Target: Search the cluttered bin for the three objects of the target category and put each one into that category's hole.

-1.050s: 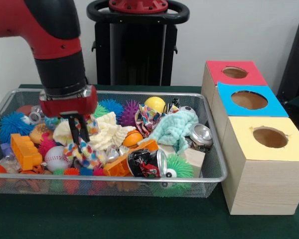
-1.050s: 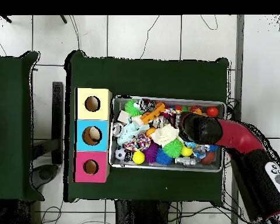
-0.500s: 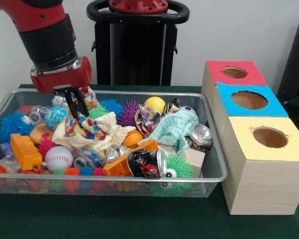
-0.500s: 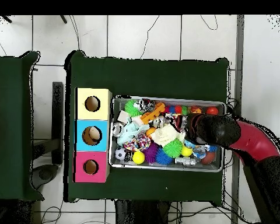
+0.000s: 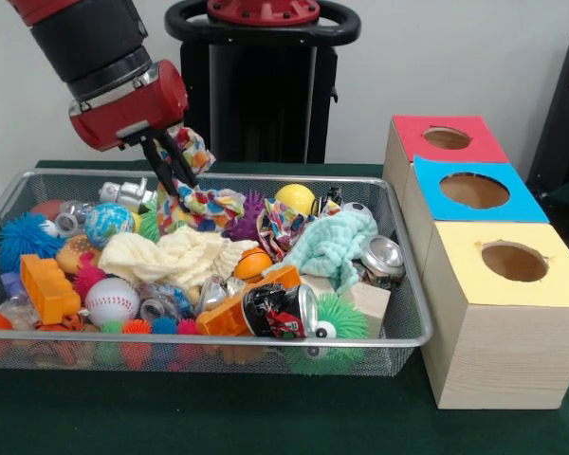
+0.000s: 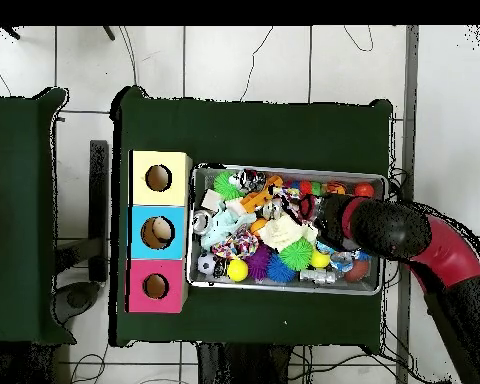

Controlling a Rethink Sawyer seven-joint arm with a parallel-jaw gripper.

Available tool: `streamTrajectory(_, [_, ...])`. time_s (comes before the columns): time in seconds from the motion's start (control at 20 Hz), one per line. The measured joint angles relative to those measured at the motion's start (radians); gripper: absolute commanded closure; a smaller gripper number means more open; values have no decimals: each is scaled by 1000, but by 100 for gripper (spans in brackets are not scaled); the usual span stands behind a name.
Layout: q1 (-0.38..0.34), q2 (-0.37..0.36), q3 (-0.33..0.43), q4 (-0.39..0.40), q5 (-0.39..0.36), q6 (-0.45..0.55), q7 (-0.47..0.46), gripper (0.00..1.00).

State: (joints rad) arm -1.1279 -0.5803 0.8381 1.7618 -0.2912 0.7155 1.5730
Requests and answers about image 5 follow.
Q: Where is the shallow mesh bin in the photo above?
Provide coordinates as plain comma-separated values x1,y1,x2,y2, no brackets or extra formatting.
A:
0,168,433,378

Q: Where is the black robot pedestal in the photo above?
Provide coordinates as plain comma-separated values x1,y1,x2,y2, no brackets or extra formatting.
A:
164,0,362,165

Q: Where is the crushed black red can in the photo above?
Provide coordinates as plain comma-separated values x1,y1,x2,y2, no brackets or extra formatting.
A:
241,282,320,340

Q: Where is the orange toy brick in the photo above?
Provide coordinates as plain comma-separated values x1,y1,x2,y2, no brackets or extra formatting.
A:
195,265,303,337
19,254,82,326

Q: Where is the green fuzzy ball with eyes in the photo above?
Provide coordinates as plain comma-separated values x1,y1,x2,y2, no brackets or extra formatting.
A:
312,292,370,340

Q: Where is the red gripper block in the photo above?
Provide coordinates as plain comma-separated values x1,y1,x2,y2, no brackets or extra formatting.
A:
69,60,199,197

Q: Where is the yellow ball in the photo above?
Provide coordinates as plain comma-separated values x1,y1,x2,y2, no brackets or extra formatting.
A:
273,183,319,217

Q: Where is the blue globe ball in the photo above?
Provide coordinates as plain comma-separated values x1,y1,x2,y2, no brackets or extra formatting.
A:
83,202,136,250

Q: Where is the wooden box with three holes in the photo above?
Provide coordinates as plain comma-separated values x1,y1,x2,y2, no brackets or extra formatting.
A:
382,115,569,411

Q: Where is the colourful patterned cloth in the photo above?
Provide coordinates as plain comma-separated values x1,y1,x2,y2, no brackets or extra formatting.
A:
256,196,342,262
155,126,247,236

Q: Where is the cream waffle cloth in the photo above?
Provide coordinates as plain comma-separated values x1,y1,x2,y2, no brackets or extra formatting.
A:
98,225,260,290

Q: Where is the black upright panel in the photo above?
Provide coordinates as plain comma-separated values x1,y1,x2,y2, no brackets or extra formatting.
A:
525,30,569,200

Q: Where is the crushed silver can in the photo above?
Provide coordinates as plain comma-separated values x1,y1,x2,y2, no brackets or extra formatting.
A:
358,235,407,288

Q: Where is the mint green waffle cloth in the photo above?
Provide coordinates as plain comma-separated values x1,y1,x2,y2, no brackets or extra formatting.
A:
265,209,379,295

